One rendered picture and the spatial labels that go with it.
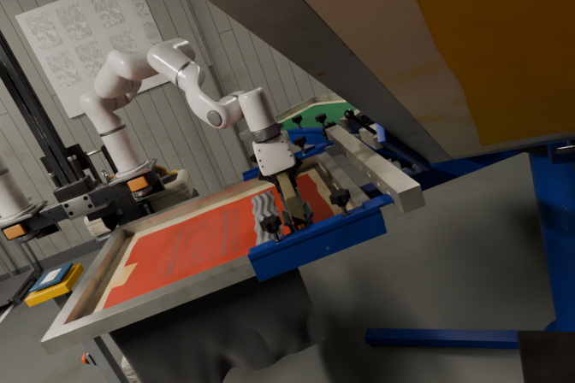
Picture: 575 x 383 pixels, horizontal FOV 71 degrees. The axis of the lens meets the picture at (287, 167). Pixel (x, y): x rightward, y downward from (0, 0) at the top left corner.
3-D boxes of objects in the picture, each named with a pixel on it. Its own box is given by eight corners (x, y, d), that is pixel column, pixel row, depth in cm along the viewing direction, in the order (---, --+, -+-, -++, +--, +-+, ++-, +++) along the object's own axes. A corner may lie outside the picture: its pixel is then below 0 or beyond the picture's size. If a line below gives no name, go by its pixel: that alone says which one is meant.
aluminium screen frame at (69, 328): (49, 356, 88) (39, 342, 87) (120, 236, 143) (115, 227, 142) (386, 226, 89) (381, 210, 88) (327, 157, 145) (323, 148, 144)
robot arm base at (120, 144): (122, 169, 157) (103, 132, 153) (153, 157, 158) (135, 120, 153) (112, 181, 143) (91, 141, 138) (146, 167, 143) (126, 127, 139)
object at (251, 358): (180, 442, 107) (105, 319, 94) (182, 429, 111) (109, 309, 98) (341, 379, 108) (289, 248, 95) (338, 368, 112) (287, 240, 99)
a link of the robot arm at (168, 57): (116, 73, 123) (153, 61, 134) (168, 112, 119) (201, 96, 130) (121, 25, 112) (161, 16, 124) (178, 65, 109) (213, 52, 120)
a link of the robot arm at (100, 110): (92, 139, 143) (70, 97, 138) (122, 126, 153) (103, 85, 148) (108, 135, 137) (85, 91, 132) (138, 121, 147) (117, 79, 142)
